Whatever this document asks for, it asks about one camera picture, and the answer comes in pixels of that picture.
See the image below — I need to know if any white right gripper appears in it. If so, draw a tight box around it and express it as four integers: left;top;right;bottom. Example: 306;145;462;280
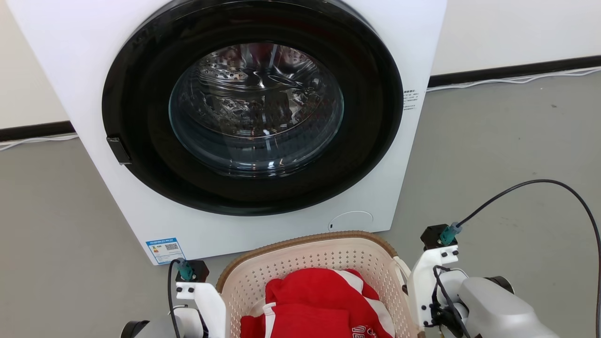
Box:
407;245;469;329

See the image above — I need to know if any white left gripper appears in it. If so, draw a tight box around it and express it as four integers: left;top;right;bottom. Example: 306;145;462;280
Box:
176;281;228;338

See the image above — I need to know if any beige perforated laundry basket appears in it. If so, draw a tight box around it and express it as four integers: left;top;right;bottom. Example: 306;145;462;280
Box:
216;230;421;338

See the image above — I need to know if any blue energy label sticker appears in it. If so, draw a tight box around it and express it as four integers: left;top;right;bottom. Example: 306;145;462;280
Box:
145;238;186;265

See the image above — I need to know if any round white filter cover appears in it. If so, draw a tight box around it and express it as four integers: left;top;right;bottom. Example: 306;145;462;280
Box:
328;211;374;232

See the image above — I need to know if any red and white garment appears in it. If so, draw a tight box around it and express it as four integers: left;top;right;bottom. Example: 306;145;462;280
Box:
240;268;396;338

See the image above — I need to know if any round black washing machine door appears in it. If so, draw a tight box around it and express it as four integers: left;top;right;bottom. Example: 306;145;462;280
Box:
101;0;404;216

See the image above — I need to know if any black baseboard strip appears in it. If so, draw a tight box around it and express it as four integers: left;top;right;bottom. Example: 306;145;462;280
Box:
428;55;601;88
0;121;76;142

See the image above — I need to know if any white washing machine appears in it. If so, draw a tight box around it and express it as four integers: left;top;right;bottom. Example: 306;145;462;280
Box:
6;0;447;266

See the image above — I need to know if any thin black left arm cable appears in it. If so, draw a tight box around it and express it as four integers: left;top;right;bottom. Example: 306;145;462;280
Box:
168;258;188;338

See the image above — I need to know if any long black right arm cable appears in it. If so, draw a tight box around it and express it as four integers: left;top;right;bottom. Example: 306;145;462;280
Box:
458;179;601;338

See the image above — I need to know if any white floor cable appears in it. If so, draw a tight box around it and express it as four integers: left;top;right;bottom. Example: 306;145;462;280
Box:
426;67;601;92
0;134;79;152

